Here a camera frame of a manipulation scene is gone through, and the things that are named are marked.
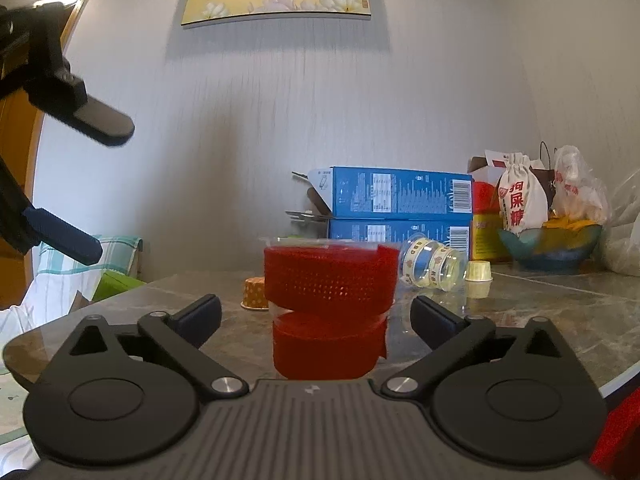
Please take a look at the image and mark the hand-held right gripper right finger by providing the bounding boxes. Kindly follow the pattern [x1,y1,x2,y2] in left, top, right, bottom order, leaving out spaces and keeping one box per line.
[380,295,577,403]

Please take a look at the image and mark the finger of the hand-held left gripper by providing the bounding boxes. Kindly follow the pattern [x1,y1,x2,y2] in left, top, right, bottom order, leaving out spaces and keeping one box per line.
[0,157,104,266]
[25,2,136,147]

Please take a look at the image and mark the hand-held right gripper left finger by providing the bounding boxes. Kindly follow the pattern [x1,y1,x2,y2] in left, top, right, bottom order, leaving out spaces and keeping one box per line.
[66,295,250,403]

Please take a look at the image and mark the clear cup with patterned bands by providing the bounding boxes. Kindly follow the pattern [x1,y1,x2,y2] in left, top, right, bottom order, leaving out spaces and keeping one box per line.
[398,232,470,294]

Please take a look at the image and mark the small orange paper cup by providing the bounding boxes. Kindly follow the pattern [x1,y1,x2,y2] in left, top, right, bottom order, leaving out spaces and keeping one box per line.
[240,277,271,312]

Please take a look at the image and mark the small yellow paper cup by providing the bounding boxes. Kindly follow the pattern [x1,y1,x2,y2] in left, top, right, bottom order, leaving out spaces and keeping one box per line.
[464,261,494,300]

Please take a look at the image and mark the red mesh wrapped plastic cup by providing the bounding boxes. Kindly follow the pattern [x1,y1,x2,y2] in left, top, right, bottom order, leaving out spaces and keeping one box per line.
[262,237,401,381]

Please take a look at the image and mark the checked blanket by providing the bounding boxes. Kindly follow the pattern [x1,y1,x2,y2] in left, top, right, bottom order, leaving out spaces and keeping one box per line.
[0,233,146,401]

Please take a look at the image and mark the green box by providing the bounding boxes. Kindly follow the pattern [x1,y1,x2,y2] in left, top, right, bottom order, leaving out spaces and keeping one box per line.
[93,268,149,304]

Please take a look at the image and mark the wooden door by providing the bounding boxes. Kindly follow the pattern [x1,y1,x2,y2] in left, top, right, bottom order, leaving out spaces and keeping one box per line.
[0,0,94,311]

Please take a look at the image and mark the yellow and red box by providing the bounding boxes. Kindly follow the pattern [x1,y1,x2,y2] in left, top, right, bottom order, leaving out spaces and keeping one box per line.
[471,212,514,264]

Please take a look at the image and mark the blue carton box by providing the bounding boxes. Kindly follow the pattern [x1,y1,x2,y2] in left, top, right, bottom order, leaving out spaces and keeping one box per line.
[292,166,475,221]
[285,210,473,262]

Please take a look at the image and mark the blue glass bowl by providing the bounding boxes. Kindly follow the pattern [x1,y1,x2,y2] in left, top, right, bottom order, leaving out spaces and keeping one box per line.
[498,222,605,275]

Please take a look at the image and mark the brown paper bag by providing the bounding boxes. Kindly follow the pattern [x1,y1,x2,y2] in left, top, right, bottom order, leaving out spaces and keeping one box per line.
[537,140,562,211]

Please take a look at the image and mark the white plastic bag red print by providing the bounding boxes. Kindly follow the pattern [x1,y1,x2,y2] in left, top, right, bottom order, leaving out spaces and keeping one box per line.
[549,145,612,227]

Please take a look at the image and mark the clear plastic bag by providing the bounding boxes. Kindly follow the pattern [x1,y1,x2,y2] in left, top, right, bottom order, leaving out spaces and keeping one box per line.
[597,169,640,277]

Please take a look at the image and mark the red cloth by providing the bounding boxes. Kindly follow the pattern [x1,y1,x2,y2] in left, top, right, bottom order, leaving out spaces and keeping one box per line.
[589,359,640,479]

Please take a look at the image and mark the white drawstring pouch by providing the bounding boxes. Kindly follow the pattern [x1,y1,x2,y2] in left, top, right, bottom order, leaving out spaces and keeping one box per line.
[497,152,550,234]

